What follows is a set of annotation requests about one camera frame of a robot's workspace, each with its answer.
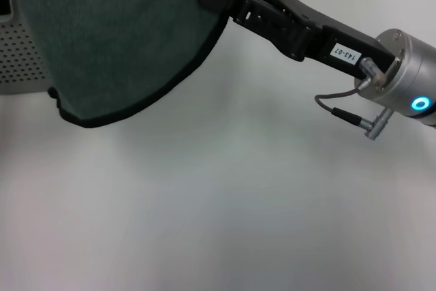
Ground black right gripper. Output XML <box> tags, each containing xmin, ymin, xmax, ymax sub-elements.
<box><xmin>234</xmin><ymin>0</ymin><xmax>399</xmax><ymax>81</ymax></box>

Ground dark green towel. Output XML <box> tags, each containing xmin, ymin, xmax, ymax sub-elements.
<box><xmin>6</xmin><ymin>0</ymin><xmax>230</xmax><ymax>129</ymax></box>

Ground grey perforated plastic storage box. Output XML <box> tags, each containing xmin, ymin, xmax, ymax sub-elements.
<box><xmin>0</xmin><ymin>0</ymin><xmax>52</xmax><ymax>95</ymax></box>

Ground right arm cable with plugs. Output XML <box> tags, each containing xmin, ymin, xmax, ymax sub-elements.
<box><xmin>314</xmin><ymin>57</ymin><xmax>393</xmax><ymax>141</ymax></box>

